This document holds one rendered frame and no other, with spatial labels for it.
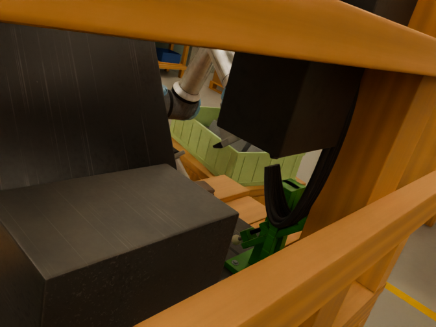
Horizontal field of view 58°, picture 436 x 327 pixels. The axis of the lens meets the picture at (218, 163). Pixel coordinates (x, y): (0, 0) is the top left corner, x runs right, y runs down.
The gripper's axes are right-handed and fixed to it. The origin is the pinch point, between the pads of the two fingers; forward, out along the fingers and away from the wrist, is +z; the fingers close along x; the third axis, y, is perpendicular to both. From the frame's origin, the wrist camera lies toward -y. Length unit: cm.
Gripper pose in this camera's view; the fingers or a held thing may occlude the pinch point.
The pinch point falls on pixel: (229, 140)
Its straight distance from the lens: 92.1
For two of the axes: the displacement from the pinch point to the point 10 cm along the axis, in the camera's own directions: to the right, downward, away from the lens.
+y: -4.6, -8.9, 0.2
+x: 5.2, -2.8, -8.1
